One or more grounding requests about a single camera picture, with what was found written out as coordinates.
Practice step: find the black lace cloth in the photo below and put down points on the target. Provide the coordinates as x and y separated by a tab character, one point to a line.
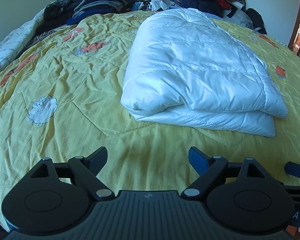
57	6

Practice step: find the white printed quilt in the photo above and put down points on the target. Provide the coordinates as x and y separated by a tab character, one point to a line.
12	40

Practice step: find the yellow cartoon print quilt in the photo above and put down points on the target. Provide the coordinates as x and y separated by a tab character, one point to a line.
65	105

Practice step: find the zebra striped cloth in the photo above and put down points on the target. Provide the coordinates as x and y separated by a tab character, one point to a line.
41	37

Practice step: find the grey plastic bag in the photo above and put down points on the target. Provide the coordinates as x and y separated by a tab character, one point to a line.
241	18

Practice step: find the blue knitted cloth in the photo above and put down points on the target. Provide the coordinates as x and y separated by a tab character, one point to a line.
207	16

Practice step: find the white down jacket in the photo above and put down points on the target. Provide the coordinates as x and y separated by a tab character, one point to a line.
195	75

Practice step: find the clear plastic bag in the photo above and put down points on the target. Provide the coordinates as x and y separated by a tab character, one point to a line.
152	5

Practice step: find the pile of dark folded clothes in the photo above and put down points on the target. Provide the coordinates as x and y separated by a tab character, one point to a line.
97	7

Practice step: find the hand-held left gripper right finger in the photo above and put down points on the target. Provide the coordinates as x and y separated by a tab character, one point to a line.
197	158

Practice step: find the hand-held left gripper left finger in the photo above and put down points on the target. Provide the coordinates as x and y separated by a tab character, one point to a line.
98	161

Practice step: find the navy padded jacket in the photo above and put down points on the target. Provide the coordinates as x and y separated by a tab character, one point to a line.
197	1

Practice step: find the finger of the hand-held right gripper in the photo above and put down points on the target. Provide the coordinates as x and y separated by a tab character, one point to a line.
297	170

